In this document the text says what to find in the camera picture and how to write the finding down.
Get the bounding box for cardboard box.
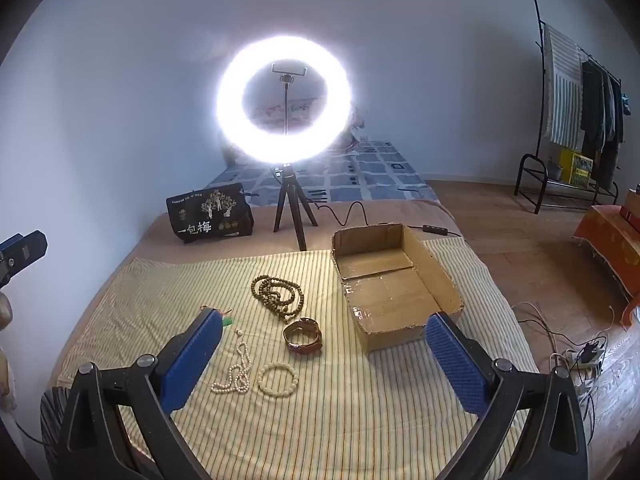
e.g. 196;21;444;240
331;223;465;354

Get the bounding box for yellow box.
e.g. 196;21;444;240
557;148;594;188

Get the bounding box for brown strap wristwatch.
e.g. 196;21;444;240
283;317;323;356

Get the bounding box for black tripod stand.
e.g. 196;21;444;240
272;75;319;252

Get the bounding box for striped hanging towel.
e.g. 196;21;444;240
542;24;585;151

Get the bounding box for black cable with inline switch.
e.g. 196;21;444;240
310;201;466;238

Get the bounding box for brown wooden bead necklace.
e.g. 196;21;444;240
251;274;307;324

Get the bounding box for phone holder clamp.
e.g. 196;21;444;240
271;62;307;84

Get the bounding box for blue checked blanket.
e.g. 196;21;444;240
207;139;441;206

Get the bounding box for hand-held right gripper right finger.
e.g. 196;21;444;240
425;311;589;480

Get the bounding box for black printed bag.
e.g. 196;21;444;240
166;183;255;245

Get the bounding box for green pendant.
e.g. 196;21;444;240
200;305;236;326

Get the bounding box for white ring light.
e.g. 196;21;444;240
216;35;355;165

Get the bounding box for dark hanging clothes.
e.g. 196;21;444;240
580;60;628;191

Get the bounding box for orange cloth covered furniture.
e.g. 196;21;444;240
572;205;640;331

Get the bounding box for white bead bracelet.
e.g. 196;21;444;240
257;362;299;397

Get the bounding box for yellow striped cloth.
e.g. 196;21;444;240
56;237;541;480

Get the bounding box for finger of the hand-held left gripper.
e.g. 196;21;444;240
0;230;49;289

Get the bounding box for folded floral quilt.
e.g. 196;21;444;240
250;97;368;148

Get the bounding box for person's left hand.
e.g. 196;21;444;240
0;290;17;411

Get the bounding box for black metal clothes rack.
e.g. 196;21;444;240
515;0;623;216

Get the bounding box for brown bedsheet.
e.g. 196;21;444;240
127;199;468;266

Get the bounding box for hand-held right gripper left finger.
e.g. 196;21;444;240
60;307;224;480

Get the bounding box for white bead necklace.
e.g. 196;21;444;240
210;341;252;395

